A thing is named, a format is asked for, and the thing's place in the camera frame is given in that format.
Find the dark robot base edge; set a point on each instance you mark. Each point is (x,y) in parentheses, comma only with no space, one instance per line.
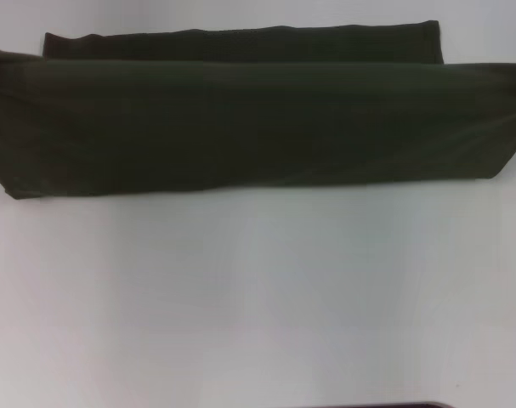
(410,405)

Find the dark green FREE t-shirt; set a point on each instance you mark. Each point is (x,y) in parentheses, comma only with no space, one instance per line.
(257,127)

